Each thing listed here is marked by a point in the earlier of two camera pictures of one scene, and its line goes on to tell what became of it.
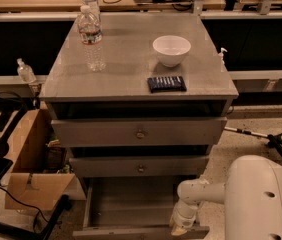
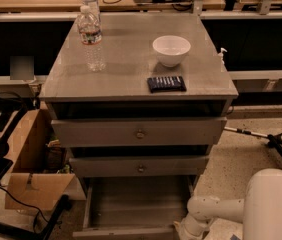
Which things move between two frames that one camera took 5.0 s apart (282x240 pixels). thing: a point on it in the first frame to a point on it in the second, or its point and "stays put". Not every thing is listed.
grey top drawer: x=139 y=131 stays put
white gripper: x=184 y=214 to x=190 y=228
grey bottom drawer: x=131 y=208 stays put
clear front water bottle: x=90 y=36 stays put
